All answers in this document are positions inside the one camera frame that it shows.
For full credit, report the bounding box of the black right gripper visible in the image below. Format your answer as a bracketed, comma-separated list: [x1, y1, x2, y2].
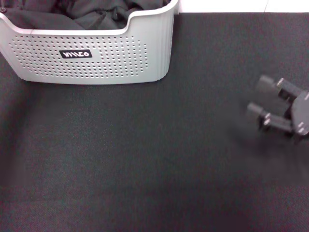
[246, 75, 309, 145]

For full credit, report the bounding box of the black cloth bundle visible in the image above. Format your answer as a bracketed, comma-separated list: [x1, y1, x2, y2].
[0, 0, 171, 31]

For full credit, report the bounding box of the black tablecloth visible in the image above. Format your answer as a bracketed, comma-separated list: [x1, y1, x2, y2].
[0, 12, 309, 232]

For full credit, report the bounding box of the gray perforated plastic storage box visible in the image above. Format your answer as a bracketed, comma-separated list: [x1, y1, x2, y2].
[0, 0, 179, 85]

